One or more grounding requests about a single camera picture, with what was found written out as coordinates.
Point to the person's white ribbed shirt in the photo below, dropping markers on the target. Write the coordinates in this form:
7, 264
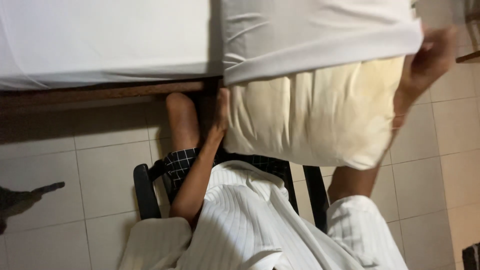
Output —
247, 225

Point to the brown wooden bed frame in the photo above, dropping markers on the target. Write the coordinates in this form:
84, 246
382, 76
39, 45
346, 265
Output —
101, 93

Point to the person's right fingers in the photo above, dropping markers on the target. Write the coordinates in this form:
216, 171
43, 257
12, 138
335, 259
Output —
440, 45

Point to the person's left hand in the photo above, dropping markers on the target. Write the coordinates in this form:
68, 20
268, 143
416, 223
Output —
219, 123

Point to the black chair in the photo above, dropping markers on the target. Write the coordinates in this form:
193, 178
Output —
144, 195

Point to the person's right hand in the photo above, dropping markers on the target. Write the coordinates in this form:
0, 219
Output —
425, 71

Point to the person's black checked shorts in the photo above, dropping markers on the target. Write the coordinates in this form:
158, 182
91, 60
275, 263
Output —
183, 159

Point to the brown wooden furniture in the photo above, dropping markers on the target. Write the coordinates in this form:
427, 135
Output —
471, 33

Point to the person's bare leg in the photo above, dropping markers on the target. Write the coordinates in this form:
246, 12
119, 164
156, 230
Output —
183, 120

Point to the cream pillow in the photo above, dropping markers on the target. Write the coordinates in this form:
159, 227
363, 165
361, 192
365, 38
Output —
311, 116

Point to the white pillowcase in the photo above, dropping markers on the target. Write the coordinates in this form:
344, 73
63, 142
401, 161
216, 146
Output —
307, 33

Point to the mattress with white sheet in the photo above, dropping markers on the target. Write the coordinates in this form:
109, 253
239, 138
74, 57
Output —
105, 37

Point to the dark woven object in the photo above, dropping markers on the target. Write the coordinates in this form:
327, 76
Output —
472, 258

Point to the person's left fingers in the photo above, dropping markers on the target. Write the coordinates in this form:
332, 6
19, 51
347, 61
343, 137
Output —
224, 105

